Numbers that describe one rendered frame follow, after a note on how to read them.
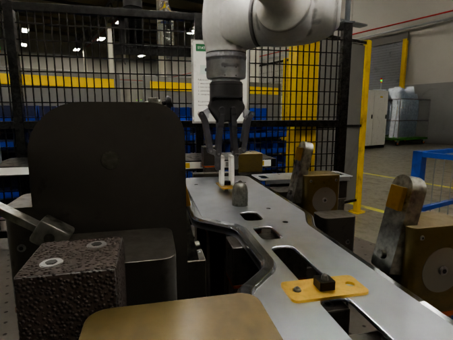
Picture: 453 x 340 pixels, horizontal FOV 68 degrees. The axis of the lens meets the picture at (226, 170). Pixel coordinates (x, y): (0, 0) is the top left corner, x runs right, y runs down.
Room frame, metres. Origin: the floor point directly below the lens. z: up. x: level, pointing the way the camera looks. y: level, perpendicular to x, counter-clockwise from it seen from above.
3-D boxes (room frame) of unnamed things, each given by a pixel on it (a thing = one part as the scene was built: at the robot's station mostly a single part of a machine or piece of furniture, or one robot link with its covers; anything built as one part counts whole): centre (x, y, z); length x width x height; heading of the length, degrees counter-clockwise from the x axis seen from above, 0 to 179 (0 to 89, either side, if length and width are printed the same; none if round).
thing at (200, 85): (1.34, 0.02, 1.30); 0.23 x 0.02 x 0.31; 103
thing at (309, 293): (0.32, -0.10, 1.01); 0.08 x 0.04 x 0.01; 102
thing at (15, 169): (1.16, 0.29, 1.02); 0.90 x 0.22 x 0.03; 103
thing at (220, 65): (0.78, 0.00, 1.28); 0.09 x 0.09 x 0.06
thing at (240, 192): (0.66, -0.03, 1.02); 0.03 x 0.03 x 0.07
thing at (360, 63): (3.72, -1.21, 1.00); 1.04 x 0.14 x 2.00; 122
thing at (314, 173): (0.77, -0.23, 0.87); 0.12 x 0.07 x 0.35; 103
